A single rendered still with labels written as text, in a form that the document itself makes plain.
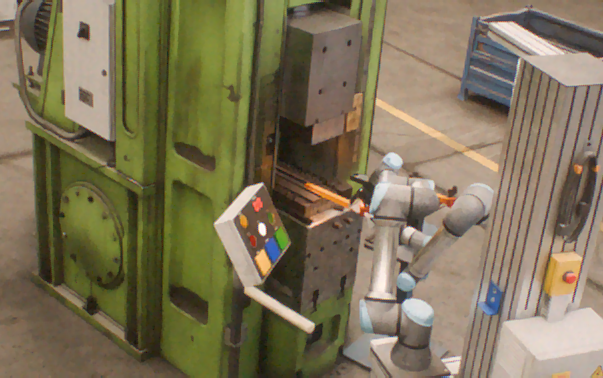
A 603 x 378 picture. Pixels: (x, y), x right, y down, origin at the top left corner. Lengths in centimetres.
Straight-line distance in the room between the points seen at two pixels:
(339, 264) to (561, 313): 150
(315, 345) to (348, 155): 93
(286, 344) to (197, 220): 73
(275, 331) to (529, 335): 174
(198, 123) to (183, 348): 114
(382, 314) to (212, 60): 128
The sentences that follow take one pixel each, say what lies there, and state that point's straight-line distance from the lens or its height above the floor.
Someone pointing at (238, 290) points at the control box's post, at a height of 79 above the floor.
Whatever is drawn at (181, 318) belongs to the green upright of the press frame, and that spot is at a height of 31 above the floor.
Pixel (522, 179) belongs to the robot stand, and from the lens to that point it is 309.
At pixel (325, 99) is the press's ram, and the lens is 406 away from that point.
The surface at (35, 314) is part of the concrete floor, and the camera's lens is 523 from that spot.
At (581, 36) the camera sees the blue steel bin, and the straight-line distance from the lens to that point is 845.
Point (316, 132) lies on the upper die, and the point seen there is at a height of 132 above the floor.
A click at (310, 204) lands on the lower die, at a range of 424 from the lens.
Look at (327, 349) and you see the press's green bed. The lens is 477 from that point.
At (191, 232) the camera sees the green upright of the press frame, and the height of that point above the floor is 74.
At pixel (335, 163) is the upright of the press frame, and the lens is 452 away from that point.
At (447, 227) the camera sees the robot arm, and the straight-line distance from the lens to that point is 374.
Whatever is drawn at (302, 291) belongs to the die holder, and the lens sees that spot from 437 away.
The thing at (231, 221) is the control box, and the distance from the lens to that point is 363.
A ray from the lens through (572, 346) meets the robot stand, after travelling 317.
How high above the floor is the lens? 297
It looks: 27 degrees down
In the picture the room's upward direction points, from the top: 5 degrees clockwise
